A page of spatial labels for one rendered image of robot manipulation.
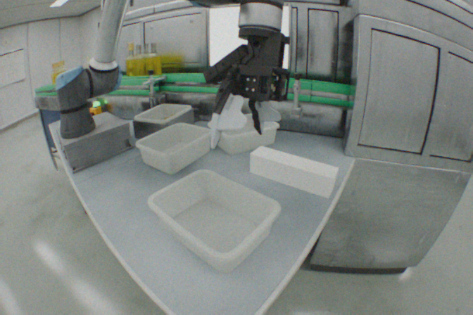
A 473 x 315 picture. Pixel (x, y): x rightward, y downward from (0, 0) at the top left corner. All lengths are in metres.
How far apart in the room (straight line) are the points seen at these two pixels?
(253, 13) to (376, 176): 0.72
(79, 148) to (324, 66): 1.08
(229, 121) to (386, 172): 0.68
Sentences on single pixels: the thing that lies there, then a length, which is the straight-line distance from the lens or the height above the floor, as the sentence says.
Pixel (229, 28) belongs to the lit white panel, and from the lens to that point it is 1.15.
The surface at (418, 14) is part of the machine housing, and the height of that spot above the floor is 1.29.
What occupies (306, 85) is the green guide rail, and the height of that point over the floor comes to 0.95.
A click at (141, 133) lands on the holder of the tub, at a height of 0.78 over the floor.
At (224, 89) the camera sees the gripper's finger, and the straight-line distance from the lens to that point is 0.35.
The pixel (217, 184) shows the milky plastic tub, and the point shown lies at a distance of 0.51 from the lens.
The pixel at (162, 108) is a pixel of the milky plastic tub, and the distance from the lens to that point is 1.07.
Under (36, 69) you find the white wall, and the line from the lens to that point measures 7.06.
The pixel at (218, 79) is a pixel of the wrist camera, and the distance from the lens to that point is 0.43.
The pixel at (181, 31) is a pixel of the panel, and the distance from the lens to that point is 1.28.
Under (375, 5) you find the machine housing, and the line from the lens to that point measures 0.77.
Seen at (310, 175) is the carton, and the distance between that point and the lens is 0.57.
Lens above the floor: 1.10
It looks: 24 degrees down
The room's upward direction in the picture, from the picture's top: straight up
